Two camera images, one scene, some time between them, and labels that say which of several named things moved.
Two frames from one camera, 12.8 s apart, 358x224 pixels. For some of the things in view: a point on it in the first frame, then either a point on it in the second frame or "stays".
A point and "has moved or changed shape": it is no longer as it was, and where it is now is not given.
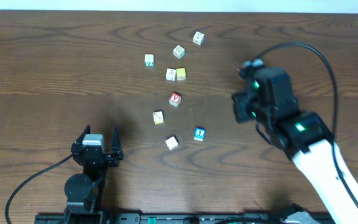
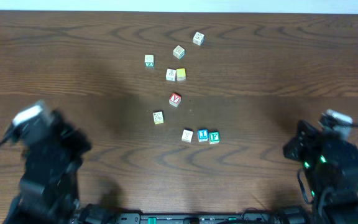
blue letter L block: [199, 134] has moved or changed shape
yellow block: [181, 73] stays
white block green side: [149, 60] stays
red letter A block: [174, 99] stays
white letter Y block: [172, 142] → [187, 135]
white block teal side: [178, 51] stays
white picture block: [170, 74] stays
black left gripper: [117, 151] → [59, 152]
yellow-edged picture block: [158, 116] stays
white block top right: [198, 38] stays
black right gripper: [244, 102] → [303, 139]
